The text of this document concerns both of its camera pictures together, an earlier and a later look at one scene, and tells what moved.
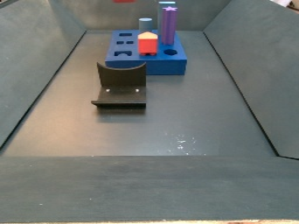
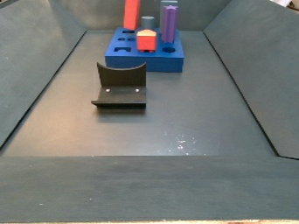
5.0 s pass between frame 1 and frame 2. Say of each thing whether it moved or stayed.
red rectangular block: moved
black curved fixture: stayed
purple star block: stayed
